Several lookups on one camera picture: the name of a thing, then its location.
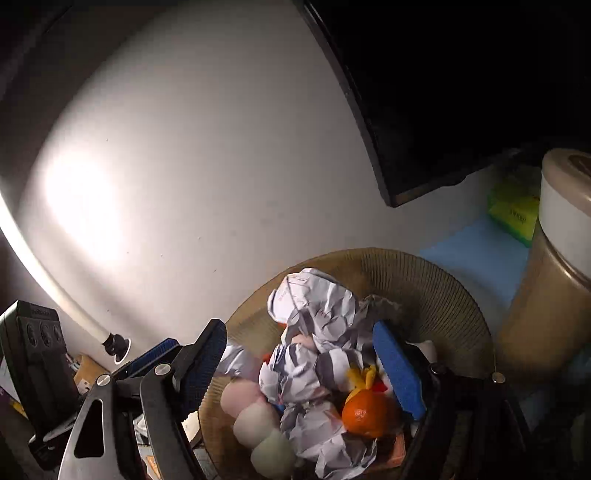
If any orange mandarin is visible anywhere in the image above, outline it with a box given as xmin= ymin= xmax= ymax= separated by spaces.
xmin=341 ymin=390 xmax=402 ymax=439

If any pink white green dango plush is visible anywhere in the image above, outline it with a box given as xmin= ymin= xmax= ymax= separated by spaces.
xmin=221 ymin=379 xmax=297 ymax=479

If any white paper ball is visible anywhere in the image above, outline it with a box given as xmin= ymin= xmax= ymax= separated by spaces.
xmin=280 ymin=400 xmax=378 ymax=479

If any gold ribbed bowl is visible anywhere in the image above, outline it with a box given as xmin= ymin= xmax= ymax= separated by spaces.
xmin=198 ymin=248 xmax=495 ymax=479

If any beige thermos bottle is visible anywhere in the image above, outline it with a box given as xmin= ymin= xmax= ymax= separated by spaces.
xmin=497 ymin=148 xmax=590 ymax=379

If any white desk lamp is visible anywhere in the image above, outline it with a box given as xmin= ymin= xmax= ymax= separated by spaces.
xmin=1 ymin=198 xmax=131 ymax=365

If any green box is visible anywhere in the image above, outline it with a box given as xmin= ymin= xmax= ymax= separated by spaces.
xmin=487 ymin=177 xmax=540 ymax=247

